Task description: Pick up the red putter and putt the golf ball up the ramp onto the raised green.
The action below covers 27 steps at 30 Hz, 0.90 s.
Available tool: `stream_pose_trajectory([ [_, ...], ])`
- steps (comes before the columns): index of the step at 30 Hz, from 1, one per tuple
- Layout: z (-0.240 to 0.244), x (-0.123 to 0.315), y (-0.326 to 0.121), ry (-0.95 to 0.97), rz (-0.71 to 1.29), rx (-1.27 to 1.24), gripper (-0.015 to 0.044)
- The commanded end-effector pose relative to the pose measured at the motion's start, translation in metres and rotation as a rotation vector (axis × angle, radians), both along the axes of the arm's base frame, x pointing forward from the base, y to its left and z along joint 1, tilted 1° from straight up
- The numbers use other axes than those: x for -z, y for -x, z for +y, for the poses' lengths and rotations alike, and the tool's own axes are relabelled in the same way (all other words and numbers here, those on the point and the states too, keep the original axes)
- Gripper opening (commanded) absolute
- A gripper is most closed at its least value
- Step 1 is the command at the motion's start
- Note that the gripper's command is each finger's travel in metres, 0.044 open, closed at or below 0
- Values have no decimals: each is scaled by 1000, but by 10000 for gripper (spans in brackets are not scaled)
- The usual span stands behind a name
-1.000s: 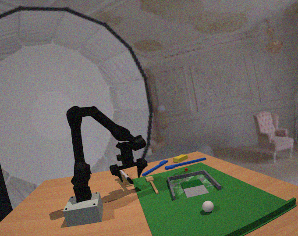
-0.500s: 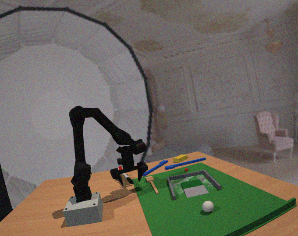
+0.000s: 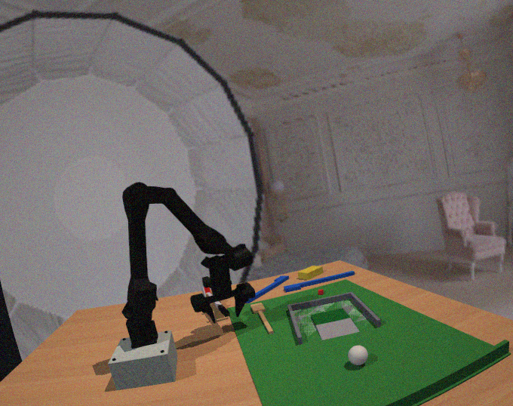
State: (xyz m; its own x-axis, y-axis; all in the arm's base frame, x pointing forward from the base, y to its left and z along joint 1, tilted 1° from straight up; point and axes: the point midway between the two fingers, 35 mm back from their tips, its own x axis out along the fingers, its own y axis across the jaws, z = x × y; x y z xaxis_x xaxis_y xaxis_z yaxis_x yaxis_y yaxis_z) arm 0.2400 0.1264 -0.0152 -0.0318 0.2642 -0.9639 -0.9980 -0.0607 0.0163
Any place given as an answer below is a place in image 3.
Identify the white golf ball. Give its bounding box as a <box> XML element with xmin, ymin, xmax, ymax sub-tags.
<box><xmin>348</xmin><ymin>345</ymin><xmax>368</xmax><ymax>365</ymax></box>

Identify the green flat mat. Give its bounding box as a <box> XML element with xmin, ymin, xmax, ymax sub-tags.
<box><xmin>228</xmin><ymin>280</ymin><xmax>493</xmax><ymax>406</ymax></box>

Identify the red putter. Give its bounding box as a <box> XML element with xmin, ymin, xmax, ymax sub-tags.
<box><xmin>202</xmin><ymin>287</ymin><xmax>230</xmax><ymax>317</ymax></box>

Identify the yellow rectangular block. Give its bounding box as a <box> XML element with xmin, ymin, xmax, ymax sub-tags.
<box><xmin>298</xmin><ymin>266</ymin><xmax>324</xmax><ymax>280</ymax></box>

